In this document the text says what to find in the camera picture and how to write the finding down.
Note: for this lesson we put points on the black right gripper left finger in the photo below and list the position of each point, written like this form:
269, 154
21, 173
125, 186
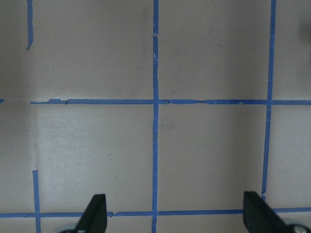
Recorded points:
94, 218

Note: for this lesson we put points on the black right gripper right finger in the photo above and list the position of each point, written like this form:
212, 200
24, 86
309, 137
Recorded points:
258, 217

